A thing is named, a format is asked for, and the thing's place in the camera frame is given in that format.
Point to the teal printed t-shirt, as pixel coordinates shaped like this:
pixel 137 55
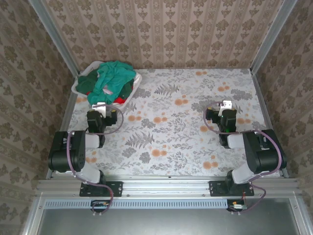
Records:
pixel 112 76

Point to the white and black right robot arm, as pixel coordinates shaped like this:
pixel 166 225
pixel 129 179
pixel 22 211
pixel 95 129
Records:
pixel 259 151

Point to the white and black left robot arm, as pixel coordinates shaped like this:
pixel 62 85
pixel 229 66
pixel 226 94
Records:
pixel 78 151

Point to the red t-shirt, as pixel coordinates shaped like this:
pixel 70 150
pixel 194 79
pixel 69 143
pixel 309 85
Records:
pixel 120 100

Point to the dark green t-shirt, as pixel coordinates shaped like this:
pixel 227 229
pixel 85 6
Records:
pixel 85 84

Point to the white plastic laundry basket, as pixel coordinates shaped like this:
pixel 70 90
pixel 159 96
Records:
pixel 129 96

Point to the floral table covering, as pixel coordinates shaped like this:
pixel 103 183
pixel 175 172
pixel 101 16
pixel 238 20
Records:
pixel 171 137

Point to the grey metal panel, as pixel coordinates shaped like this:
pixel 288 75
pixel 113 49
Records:
pixel 171 220

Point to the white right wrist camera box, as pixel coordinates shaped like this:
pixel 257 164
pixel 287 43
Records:
pixel 227 104

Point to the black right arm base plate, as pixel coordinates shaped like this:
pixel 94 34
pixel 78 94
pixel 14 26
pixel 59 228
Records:
pixel 216 188

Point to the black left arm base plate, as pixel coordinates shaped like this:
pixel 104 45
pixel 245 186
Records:
pixel 115 188

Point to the aluminium mounting rail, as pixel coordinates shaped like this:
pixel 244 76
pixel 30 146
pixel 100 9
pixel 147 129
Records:
pixel 166 186

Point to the aluminium frame post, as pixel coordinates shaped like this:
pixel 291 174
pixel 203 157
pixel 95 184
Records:
pixel 271 36
pixel 55 36

